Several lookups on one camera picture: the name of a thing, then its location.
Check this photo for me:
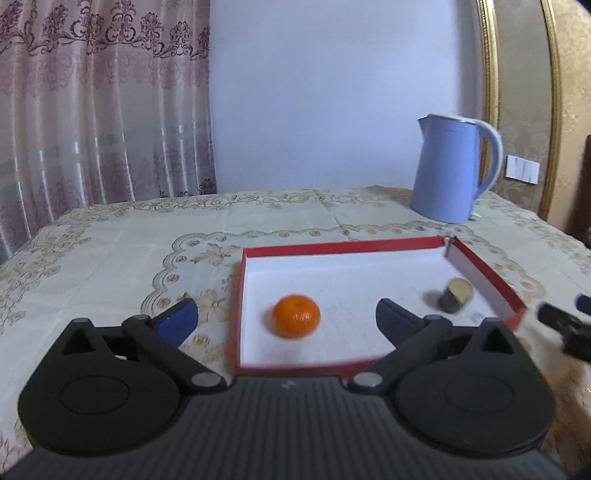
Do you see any dark sugarcane piece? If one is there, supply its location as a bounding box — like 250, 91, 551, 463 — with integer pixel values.
438, 278, 474, 314

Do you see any wooden headboard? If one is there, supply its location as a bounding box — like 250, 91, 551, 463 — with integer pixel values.
568, 135, 591, 248

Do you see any beige embroidered tablecloth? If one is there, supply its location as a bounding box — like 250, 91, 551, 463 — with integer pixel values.
1, 186, 590, 469

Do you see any red shallow cardboard tray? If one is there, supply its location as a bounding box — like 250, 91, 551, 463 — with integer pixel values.
235, 236, 527, 377

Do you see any orange tangerine in tray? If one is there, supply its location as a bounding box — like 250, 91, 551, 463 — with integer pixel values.
271, 294, 322, 339

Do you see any blue electric kettle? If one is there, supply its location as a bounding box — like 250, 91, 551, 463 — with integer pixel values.
410, 114, 504, 224

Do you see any pink floral curtain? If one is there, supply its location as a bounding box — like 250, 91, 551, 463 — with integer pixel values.
1, 1, 216, 259

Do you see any white wall switch panel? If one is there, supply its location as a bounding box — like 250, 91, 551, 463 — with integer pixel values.
505, 155, 540, 185

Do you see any gold arched frame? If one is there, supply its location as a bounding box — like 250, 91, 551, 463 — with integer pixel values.
476, 1, 562, 219

